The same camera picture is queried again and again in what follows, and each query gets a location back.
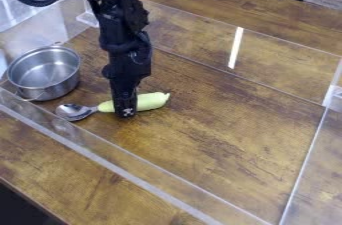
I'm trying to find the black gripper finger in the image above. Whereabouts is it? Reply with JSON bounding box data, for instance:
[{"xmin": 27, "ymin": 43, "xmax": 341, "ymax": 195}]
[{"xmin": 112, "ymin": 89, "xmax": 138, "ymax": 118}]

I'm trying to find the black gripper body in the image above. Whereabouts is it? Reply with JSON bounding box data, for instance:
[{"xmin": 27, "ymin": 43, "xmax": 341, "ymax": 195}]
[{"xmin": 101, "ymin": 32, "xmax": 152, "ymax": 99}]

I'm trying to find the green handled metal spoon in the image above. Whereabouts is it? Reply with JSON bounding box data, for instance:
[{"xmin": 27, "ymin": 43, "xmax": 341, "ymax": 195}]
[{"xmin": 55, "ymin": 92, "xmax": 171, "ymax": 121}]

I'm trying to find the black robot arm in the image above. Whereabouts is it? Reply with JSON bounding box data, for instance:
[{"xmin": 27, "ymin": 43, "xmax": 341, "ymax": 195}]
[{"xmin": 87, "ymin": 0, "xmax": 152, "ymax": 118}]

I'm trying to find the small stainless steel pot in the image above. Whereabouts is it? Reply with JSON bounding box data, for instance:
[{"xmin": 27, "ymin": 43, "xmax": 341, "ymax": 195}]
[{"xmin": 7, "ymin": 45, "xmax": 81, "ymax": 101}]

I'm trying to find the clear acrylic front barrier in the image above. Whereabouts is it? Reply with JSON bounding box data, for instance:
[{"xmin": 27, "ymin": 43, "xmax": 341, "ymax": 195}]
[{"xmin": 0, "ymin": 87, "xmax": 271, "ymax": 225}]

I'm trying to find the clear acrylic triangle bracket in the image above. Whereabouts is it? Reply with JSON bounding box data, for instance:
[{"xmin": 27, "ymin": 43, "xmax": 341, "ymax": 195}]
[{"xmin": 76, "ymin": 0, "xmax": 99, "ymax": 28}]

